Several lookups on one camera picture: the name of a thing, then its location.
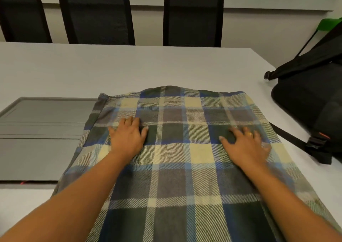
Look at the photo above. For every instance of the person's right hand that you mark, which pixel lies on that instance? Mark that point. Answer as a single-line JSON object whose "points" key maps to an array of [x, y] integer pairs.
{"points": [[247, 151]]}

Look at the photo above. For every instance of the black conference chair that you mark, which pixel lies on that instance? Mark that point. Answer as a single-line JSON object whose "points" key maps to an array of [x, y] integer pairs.
{"points": [[24, 14], [97, 14], [193, 20]]}

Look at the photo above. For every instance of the person's left hand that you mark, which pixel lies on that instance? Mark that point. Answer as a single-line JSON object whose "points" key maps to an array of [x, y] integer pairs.
{"points": [[127, 140]]}

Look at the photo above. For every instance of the plaid flannel shirt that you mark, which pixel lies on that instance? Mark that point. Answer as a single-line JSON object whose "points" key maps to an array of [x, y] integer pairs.
{"points": [[181, 175]]}

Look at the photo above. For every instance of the person's right forearm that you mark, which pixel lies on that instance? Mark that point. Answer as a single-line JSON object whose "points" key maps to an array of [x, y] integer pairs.
{"points": [[294, 204]]}

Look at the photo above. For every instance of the person's left forearm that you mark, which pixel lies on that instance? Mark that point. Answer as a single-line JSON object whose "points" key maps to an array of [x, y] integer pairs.
{"points": [[61, 204]]}

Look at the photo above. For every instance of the black backpack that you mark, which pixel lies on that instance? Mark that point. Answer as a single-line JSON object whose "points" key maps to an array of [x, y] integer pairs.
{"points": [[315, 97]]}

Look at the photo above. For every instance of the black frame chair green seat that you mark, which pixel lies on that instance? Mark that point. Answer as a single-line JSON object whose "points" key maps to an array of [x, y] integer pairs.
{"points": [[330, 24]]}

